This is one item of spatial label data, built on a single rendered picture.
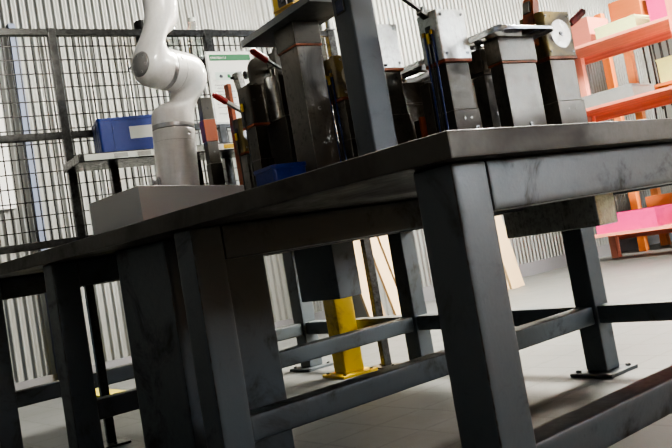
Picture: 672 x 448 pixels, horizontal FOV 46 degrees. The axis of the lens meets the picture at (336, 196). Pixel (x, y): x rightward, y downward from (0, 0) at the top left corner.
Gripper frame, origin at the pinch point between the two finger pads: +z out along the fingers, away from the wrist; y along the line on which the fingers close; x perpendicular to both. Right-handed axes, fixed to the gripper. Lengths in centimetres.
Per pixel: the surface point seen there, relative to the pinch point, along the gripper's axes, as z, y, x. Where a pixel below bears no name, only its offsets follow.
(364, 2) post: 11.6, -3.1, -30.3
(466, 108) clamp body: 39, 12, -42
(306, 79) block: 22.8, -2.2, -5.2
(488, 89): 34, 27, -38
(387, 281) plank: 94, 245, 226
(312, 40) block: 12.9, 1.2, -6.1
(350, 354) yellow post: 113, 101, 112
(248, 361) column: 92, -11, 27
